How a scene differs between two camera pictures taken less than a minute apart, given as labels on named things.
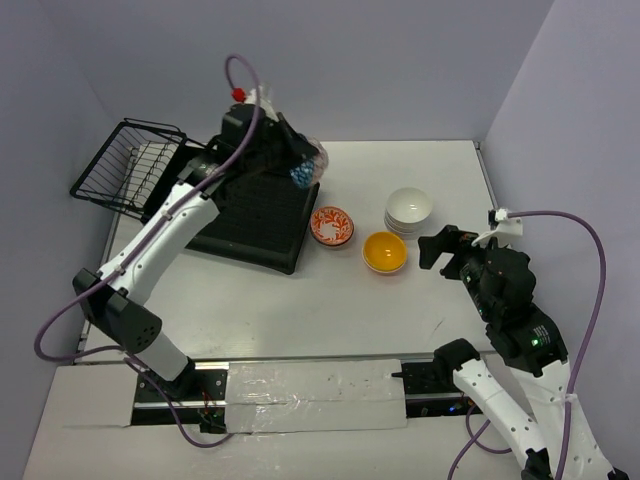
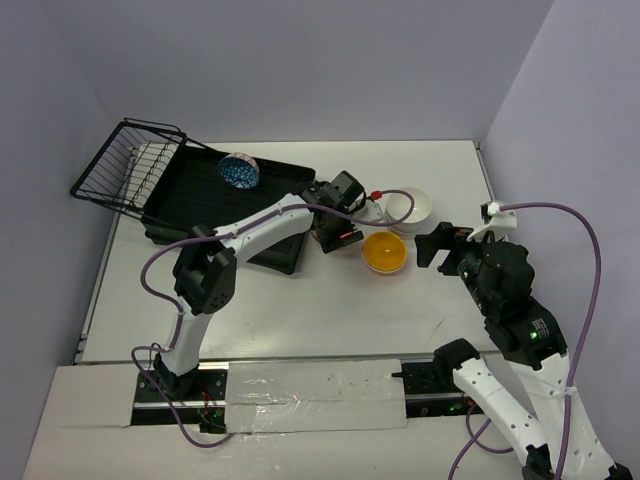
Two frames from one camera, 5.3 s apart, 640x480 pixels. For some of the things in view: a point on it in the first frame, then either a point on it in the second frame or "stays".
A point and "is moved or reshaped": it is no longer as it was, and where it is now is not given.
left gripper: [291, 138] -> [340, 240]
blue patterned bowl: [312, 167] is moved or reshaped
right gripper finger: [429, 251] stays
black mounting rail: [198, 398] stays
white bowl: [409, 205] stays
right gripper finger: [450, 239] stays
